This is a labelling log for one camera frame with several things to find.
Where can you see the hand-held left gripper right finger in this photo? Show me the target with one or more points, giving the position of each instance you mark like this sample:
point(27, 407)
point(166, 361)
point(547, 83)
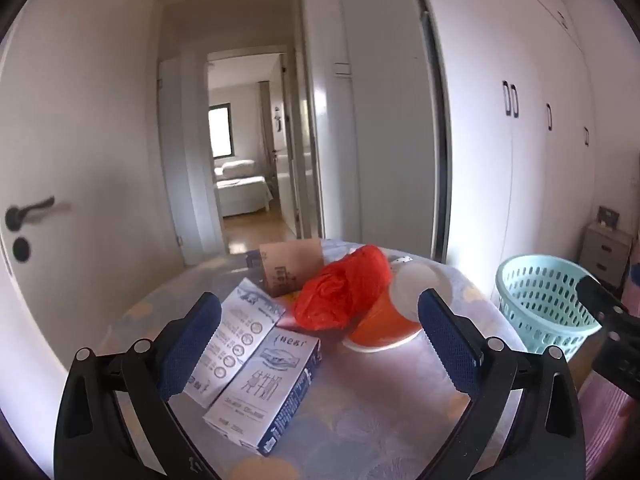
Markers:
point(447, 340)

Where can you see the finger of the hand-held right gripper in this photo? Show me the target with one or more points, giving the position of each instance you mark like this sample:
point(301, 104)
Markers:
point(597, 295)

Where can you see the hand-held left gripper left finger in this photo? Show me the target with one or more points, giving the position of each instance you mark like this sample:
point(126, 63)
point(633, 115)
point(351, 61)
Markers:
point(192, 345)

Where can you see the white carton with round icons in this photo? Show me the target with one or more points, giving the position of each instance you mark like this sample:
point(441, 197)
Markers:
point(240, 330)

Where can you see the teal plastic basket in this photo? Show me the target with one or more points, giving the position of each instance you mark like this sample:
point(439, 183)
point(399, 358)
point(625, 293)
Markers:
point(535, 300)

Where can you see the orange paper bowl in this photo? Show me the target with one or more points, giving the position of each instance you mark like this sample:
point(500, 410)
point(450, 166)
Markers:
point(385, 325)

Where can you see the white carton with figure drawings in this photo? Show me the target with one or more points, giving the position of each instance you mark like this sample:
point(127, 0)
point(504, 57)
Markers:
point(260, 390)

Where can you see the red plastic bag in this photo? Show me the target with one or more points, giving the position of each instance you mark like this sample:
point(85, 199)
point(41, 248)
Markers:
point(340, 290)

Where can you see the brown cardboard box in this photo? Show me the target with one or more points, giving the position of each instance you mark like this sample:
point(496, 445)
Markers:
point(290, 265)

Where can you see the small beige drawer cabinet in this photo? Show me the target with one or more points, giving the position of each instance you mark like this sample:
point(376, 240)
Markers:
point(605, 252)

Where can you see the pink blanket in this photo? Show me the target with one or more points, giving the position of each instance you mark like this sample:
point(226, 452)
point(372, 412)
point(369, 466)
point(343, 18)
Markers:
point(610, 425)

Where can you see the small white object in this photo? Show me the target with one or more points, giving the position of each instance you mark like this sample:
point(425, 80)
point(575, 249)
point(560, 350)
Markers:
point(402, 259)

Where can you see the patterned tablecloth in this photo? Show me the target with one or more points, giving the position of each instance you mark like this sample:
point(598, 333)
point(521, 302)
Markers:
point(370, 410)

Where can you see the white wardrobe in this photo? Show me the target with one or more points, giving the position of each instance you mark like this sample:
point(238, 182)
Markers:
point(530, 170)

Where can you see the white bed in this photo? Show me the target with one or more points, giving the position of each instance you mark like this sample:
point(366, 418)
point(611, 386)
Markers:
point(242, 195)

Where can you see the white pillow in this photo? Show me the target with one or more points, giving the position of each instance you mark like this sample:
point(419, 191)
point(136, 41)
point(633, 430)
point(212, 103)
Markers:
point(239, 166)

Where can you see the black round door lock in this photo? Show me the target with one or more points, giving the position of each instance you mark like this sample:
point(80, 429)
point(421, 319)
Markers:
point(21, 249)

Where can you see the window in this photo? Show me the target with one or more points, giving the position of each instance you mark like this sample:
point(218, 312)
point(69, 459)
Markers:
point(220, 130)

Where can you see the white hinged door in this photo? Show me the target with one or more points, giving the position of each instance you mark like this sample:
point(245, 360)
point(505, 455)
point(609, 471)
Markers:
point(90, 150)

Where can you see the white sliding door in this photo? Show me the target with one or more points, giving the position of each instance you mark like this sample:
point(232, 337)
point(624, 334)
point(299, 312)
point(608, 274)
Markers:
point(385, 110)

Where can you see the dark picture frame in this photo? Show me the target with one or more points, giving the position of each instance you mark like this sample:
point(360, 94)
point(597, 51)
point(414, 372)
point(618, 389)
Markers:
point(608, 215)

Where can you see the white light switch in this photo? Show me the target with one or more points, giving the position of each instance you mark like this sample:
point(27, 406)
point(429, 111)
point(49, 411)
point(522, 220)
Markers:
point(342, 70)

